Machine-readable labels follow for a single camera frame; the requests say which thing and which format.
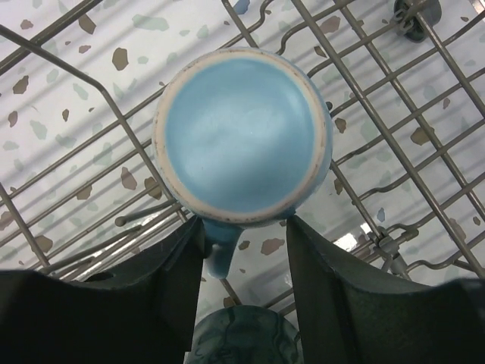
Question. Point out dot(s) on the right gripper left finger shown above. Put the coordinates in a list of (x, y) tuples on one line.
[(142, 310)]

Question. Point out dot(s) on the grey wire dish rack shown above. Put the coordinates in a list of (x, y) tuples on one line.
[(79, 85)]

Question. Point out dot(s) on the light blue ceramic mug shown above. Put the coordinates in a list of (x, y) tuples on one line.
[(242, 137)]

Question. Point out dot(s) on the dark green mug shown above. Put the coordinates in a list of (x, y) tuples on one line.
[(245, 334)]

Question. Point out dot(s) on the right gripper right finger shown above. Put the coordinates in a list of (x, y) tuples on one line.
[(351, 312)]

